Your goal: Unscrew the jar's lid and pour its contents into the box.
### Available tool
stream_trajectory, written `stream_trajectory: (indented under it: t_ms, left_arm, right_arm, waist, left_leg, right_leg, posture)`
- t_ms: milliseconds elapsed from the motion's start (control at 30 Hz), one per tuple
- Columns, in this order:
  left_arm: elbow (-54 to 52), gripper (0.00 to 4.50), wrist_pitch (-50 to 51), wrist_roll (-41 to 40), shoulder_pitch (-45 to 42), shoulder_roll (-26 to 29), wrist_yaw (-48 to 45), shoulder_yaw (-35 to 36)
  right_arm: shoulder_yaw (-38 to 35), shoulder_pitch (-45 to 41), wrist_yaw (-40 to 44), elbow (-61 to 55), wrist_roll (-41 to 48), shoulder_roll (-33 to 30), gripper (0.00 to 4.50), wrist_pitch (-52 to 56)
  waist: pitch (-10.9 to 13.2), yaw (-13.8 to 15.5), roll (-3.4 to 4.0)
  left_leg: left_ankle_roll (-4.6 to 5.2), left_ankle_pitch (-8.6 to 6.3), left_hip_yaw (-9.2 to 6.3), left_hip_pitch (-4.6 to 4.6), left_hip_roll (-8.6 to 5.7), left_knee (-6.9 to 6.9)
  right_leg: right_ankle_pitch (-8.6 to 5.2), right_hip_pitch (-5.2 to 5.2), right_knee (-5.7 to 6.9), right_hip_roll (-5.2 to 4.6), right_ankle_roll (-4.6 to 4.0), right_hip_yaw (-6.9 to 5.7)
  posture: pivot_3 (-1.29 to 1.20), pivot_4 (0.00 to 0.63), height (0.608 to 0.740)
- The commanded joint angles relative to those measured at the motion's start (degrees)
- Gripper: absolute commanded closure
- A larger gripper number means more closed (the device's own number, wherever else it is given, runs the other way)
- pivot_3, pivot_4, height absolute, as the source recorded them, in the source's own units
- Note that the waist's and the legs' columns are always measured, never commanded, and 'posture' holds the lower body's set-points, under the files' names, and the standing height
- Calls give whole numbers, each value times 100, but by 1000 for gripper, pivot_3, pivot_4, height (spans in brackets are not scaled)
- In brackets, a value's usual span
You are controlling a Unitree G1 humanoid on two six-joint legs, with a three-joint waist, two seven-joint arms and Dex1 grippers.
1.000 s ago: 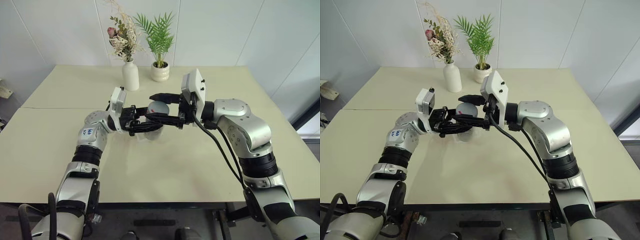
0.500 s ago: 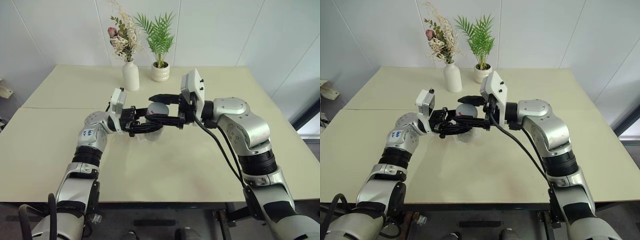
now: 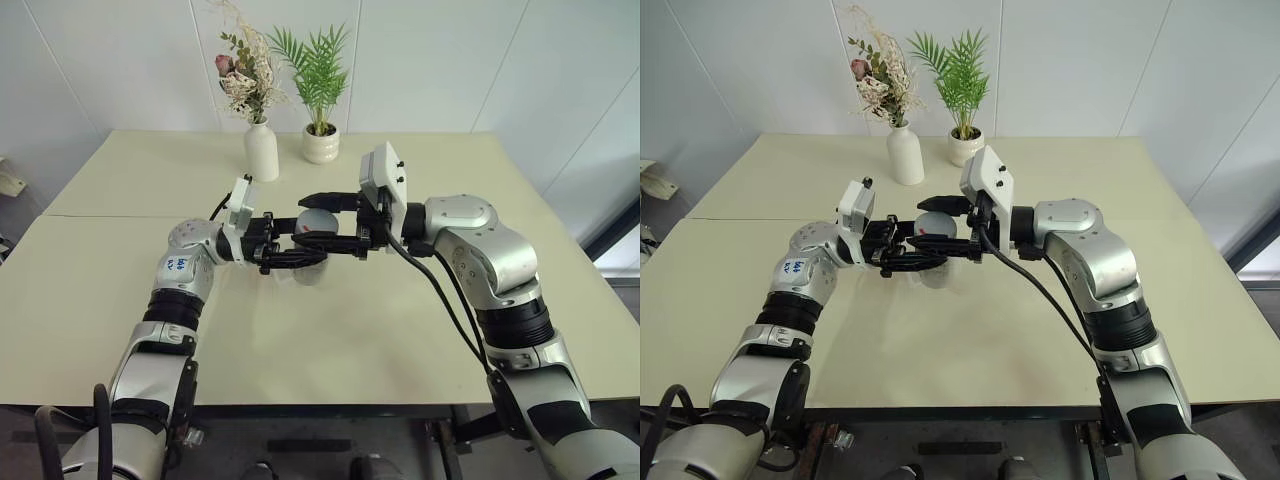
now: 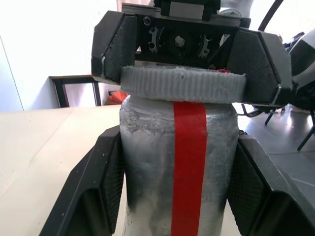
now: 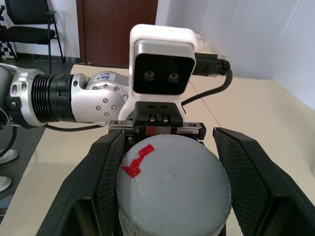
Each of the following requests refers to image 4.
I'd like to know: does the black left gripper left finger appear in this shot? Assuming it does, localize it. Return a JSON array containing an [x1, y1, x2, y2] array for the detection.
[[38, 128, 126, 236]]

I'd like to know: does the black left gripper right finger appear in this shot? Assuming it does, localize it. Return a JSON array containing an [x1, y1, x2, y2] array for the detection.
[[226, 132, 315, 236]]

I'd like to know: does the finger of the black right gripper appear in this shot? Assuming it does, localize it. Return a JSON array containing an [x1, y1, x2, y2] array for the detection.
[[226, 27, 293, 107], [90, 9, 143, 86]]

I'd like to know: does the grey ribbed jar lid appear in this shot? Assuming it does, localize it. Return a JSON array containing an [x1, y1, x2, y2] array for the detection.
[[120, 65, 248, 103]]

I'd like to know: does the grey jar with red tape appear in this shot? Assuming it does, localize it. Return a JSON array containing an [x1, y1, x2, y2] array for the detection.
[[119, 94, 239, 236]]

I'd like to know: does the silver and black robot torso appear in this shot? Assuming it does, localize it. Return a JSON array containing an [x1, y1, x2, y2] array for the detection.
[[286, 31, 315, 109]]

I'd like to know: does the orange object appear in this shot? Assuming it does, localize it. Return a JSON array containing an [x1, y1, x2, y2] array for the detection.
[[108, 90, 128, 105]]

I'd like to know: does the table with black frame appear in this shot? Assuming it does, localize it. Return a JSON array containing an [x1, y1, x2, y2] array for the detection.
[[48, 75, 103, 109]]

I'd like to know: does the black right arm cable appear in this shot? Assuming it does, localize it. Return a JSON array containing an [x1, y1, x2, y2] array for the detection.
[[257, 0, 283, 32]]

